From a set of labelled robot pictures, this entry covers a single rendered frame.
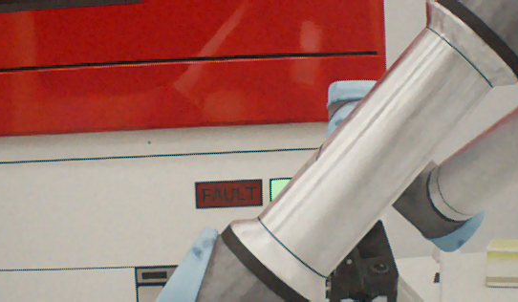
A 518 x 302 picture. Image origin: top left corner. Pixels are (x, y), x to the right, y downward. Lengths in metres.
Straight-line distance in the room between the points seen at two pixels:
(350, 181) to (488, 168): 0.26
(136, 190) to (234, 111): 0.23
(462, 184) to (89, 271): 0.96
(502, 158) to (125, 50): 0.92
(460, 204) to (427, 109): 0.31
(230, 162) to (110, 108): 0.24
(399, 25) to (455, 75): 2.57
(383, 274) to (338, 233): 0.39
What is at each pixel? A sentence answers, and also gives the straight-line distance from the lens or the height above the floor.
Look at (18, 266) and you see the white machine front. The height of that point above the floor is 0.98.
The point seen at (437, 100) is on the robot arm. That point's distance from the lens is 1.05.
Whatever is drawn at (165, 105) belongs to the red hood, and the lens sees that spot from 2.00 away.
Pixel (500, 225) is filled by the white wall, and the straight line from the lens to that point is 3.78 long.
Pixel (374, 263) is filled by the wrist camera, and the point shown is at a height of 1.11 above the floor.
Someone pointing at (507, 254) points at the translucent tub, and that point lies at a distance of 1.90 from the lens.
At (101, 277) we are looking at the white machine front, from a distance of 2.10.
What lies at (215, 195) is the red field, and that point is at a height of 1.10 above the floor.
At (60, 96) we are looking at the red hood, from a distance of 2.00.
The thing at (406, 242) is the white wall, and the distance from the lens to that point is 3.70.
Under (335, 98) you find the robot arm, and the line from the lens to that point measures 1.48.
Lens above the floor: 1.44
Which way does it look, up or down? 8 degrees down
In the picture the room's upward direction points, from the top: 2 degrees counter-clockwise
